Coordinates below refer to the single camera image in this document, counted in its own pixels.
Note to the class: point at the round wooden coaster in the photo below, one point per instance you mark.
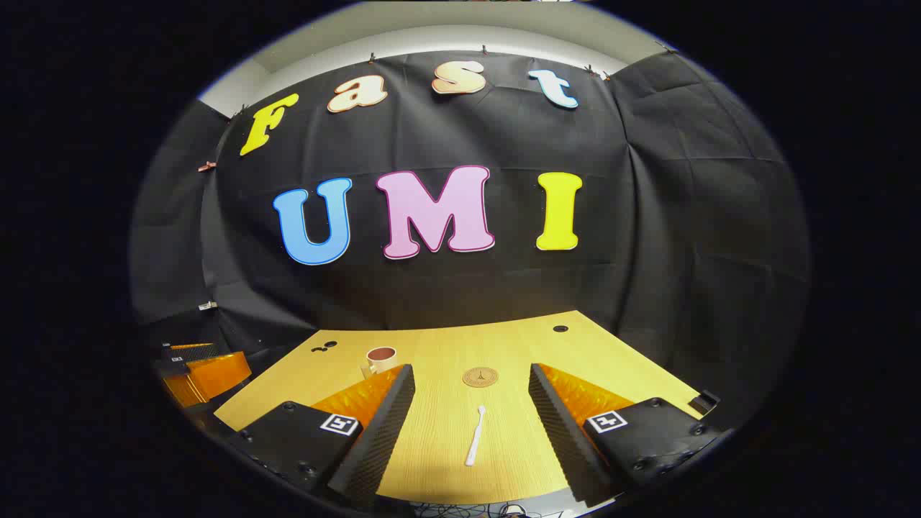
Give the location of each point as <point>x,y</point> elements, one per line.
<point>480,377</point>

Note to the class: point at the white toothbrush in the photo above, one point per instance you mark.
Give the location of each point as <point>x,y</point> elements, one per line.
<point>475,439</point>

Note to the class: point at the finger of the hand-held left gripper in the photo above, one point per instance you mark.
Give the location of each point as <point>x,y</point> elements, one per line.
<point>216,375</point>
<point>176,363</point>

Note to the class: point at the black backdrop cloth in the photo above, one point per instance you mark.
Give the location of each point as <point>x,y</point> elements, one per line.
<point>647,216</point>

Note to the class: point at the light wooden desktop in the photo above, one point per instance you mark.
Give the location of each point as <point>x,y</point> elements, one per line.
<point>432,432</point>

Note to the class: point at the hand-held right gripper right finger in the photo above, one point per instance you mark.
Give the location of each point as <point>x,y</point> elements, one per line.
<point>565,439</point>

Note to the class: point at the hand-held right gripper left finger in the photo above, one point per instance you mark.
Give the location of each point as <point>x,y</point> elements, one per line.
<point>374,439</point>

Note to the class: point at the beige cup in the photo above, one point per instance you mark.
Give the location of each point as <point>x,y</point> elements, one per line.
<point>386,367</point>

